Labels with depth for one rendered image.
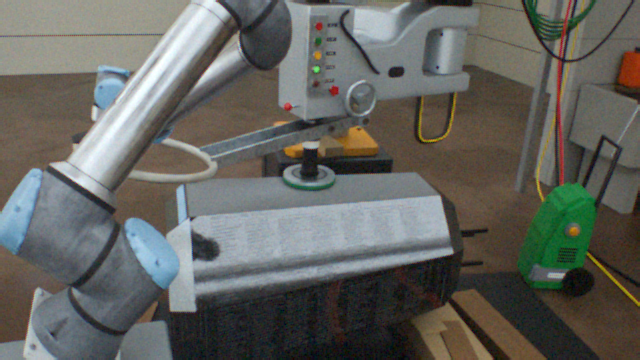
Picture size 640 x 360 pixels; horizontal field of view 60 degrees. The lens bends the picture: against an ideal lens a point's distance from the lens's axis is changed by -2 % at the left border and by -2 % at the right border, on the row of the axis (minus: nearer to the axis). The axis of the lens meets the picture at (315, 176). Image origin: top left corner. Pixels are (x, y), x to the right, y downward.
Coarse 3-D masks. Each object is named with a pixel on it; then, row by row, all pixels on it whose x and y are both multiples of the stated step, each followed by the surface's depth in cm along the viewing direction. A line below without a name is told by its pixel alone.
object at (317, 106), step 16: (288, 0) 210; (304, 0) 212; (304, 16) 201; (336, 16) 204; (352, 16) 207; (304, 32) 202; (336, 32) 206; (352, 32) 210; (336, 48) 208; (288, 64) 216; (336, 64) 211; (288, 80) 218; (336, 80) 214; (288, 96) 220; (304, 96) 210; (320, 96) 212; (336, 96) 216; (304, 112) 212; (320, 112) 215; (336, 112) 219
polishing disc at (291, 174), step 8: (288, 168) 240; (296, 168) 241; (320, 168) 242; (328, 168) 242; (288, 176) 232; (296, 176) 232; (320, 176) 234; (328, 176) 234; (304, 184) 227; (312, 184) 227; (320, 184) 228
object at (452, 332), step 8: (432, 312) 258; (416, 320) 252; (424, 320) 252; (432, 320) 253; (416, 328) 247; (424, 328) 247; (432, 328) 247; (440, 328) 247; (448, 328) 248; (456, 328) 248; (424, 336) 244; (448, 336) 243; (456, 336) 243; (464, 336) 243; (448, 344) 238; (456, 344) 238; (464, 344) 238; (456, 352) 233; (464, 352) 234; (472, 352) 234
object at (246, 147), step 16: (272, 128) 225; (288, 128) 229; (320, 128) 224; (336, 128) 228; (224, 144) 217; (240, 144) 220; (256, 144) 211; (272, 144) 215; (288, 144) 219; (224, 160) 207; (240, 160) 210
